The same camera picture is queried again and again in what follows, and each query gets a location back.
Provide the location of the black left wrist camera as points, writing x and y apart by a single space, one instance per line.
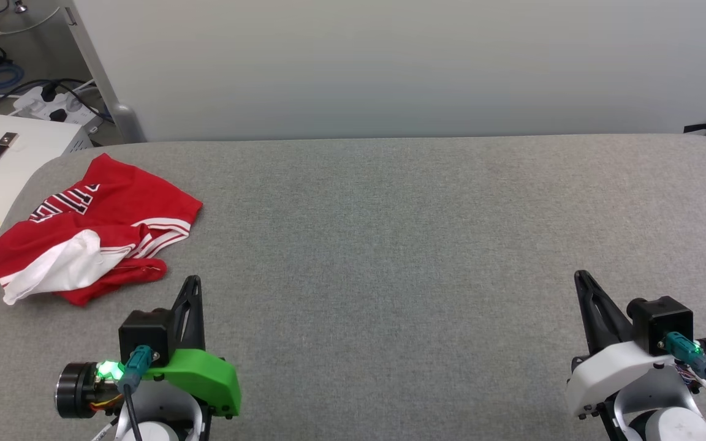
144 334

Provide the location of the grey metal partition post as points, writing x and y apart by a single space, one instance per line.
123 119

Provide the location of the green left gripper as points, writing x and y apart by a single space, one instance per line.
206 376

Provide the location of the grey fabric sofa cushion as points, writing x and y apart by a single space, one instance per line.
390 245

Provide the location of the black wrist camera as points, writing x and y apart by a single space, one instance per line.
144 334
665 321

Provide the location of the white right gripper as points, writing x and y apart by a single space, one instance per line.
610 373

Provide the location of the black power plug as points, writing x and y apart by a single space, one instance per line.
49 94
57 115

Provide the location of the white equipment box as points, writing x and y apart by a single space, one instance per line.
28 150

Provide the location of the white power strip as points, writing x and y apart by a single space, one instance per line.
74 110

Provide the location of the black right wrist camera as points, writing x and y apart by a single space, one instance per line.
665 321

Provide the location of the red white Bulls jersey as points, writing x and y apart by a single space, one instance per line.
114 202

